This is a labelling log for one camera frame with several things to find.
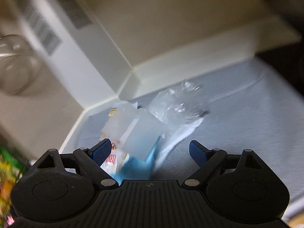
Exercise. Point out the narrow grey wall vent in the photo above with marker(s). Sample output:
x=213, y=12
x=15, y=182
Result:
x=71, y=4

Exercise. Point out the black wok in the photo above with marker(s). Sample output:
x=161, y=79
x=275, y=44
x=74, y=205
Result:
x=285, y=0

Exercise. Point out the translucent white blue box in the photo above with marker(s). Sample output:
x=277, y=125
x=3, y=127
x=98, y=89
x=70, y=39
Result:
x=137, y=135

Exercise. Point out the green snack bag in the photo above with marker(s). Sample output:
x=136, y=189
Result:
x=6, y=178

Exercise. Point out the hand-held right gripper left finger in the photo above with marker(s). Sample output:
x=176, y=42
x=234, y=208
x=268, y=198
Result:
x=102, y=152

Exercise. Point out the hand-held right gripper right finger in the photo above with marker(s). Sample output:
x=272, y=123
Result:
x=198, y=153

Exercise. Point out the small white red-print packet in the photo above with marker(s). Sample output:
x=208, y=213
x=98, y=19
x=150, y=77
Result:
x=112, y=160

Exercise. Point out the wide grey wall vent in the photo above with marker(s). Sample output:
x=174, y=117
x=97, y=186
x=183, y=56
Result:
x=38, y=19

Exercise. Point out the metal mesh strainer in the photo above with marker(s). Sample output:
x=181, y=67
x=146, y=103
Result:
x=16, y=64

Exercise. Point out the grey counter mat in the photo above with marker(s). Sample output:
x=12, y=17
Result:
x=237, y=123

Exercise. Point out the clear plastic bag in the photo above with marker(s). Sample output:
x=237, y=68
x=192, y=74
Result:
x=180, y=104

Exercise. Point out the black gas stove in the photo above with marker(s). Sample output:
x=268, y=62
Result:
x=285, y=64

